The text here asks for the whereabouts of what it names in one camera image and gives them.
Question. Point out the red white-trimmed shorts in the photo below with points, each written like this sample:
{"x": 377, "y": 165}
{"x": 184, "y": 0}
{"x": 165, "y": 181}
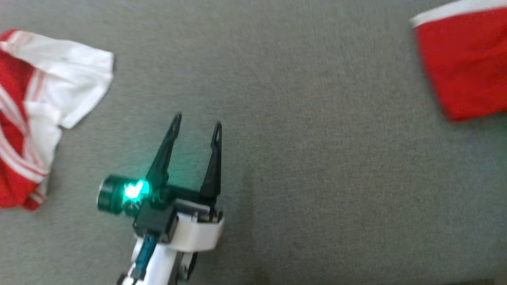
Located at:
{"x": 467, "y": 63}

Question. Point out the red white basketball jersey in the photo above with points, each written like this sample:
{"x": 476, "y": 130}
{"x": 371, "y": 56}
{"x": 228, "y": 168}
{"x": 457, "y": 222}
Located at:
{"x": 23, "y": 118}

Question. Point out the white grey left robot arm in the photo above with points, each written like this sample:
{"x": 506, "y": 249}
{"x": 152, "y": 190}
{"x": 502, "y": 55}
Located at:
{"x": 164, "y": 267}

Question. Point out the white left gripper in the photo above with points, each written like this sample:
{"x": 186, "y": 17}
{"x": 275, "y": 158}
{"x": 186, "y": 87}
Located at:
{"x": 194, "y": 233}

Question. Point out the large grey sofa seat cushion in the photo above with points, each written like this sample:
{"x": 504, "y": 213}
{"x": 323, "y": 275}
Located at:
{"x": 317, "y": 178}

